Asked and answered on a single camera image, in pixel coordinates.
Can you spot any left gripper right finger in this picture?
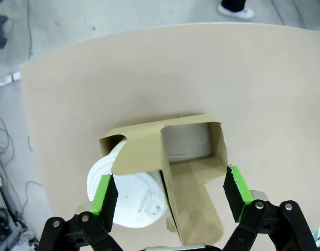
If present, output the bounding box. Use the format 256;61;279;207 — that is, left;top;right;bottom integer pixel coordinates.
222;165;311;251

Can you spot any white shoe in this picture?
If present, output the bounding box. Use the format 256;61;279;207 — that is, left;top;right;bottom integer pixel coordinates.
217;4;255;20

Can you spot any white paper cup with lid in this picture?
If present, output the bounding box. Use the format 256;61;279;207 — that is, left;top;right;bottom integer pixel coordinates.
86;122;213;229

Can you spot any brown cardboard cup carrier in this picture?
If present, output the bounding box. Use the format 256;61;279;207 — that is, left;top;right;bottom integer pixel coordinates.
99;112;228;246

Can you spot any leg in black trousers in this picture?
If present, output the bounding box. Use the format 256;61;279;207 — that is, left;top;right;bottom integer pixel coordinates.
221;0;247;13

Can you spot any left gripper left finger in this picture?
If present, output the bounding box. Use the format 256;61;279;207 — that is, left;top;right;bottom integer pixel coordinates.
38;174;124;251

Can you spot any grey equipment rack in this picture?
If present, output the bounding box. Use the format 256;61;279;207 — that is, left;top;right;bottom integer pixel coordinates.
0;154;32;251

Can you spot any thin black cable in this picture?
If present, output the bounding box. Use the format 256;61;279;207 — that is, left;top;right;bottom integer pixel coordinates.
0;116;44;212

